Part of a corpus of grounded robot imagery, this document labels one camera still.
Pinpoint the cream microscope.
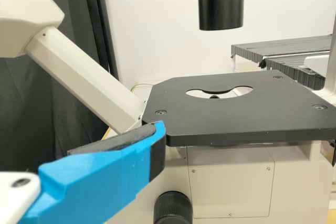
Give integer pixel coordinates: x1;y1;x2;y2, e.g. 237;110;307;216
0;0;336;224

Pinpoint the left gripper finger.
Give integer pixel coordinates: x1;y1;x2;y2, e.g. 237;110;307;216
18;120;166;224

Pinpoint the black platform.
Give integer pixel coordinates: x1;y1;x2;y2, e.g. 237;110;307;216
230;34;333;63
259;56;328;91

